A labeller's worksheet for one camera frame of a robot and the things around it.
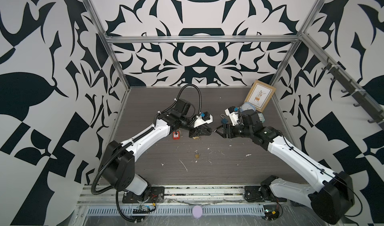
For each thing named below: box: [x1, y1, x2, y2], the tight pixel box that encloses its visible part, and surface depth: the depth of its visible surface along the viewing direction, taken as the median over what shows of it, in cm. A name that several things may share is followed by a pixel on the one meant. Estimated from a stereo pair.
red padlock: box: [172, 131, 181, 140], surface depth 95 cm
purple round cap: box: [192, 205, 203, 219], surface depth 64 cm
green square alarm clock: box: [257, 113, 265, 123], surface depth 104 cm
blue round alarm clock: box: [239, 102, 257, 113], surface depth 107 cm
